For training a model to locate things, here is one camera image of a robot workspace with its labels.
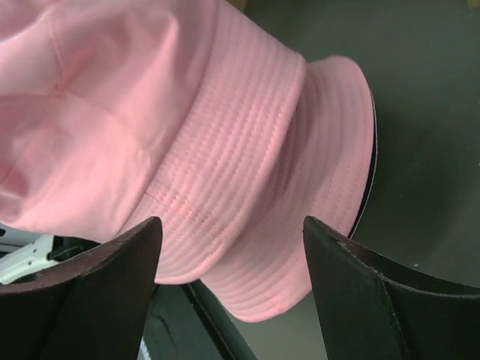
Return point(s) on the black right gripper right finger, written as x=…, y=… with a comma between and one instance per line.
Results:
x=371, y=307

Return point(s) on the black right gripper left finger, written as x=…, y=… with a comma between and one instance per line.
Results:
x=92, y=306

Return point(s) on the black bucket hat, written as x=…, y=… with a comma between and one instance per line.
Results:
x=371, y=173

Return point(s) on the pink bucket hat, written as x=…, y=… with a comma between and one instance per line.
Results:
x=321, y=171
x=116, y=111

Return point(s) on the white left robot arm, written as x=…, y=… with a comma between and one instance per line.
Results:
x=24, y=254

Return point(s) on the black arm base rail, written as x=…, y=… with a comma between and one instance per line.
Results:
x=187, y=322

